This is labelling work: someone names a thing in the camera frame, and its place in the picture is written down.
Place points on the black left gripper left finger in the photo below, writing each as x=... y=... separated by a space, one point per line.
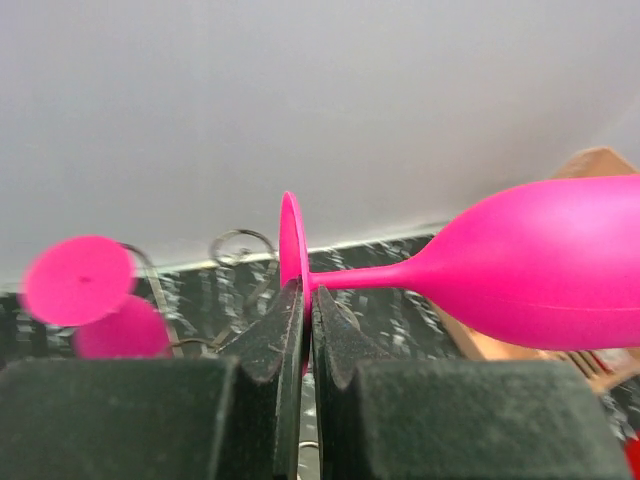
x=232 y=416

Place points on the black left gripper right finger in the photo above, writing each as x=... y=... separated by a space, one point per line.
x=384 y=418

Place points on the pink wine glass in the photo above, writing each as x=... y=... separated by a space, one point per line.
x=87 y=283
x=511 y=264

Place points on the red wine glass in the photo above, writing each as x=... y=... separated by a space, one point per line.
x=632 y=452

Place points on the copper wire wine glass rack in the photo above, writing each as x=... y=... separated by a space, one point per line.
x=208 y=305

